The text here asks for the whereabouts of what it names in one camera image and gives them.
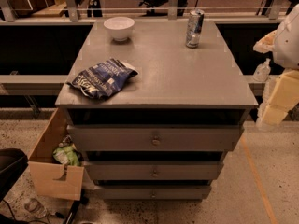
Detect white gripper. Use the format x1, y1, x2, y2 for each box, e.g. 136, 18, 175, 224
253, 30, 299, 129

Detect silver blue redbull can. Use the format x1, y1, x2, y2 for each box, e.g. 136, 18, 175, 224
185, 8, 205, 48

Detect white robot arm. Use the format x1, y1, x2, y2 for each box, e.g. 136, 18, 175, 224
253, 4, 299, 130

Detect blue chip bag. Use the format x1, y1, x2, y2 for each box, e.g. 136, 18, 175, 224
68, 58, 137, 99

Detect green snack bag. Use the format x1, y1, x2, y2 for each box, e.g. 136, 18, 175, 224
52, 144, 80, 166

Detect white sanitizer bottle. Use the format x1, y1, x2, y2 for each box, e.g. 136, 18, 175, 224
253, 58, 271, 82

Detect metal guard railing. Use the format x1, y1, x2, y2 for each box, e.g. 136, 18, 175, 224
1, 0, 298, 21

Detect grey drawer cabinet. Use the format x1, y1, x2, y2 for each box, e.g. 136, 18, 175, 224
56, 19, 257, 200

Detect white ceramic bowl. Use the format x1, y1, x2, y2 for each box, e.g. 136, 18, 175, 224
104, 17, 135, 41

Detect cardboard box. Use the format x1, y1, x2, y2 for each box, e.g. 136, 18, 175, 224
28, 109, 84, 201

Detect clear plastic bottle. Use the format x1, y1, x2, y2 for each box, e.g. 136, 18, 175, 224
24, 198, 47, 219

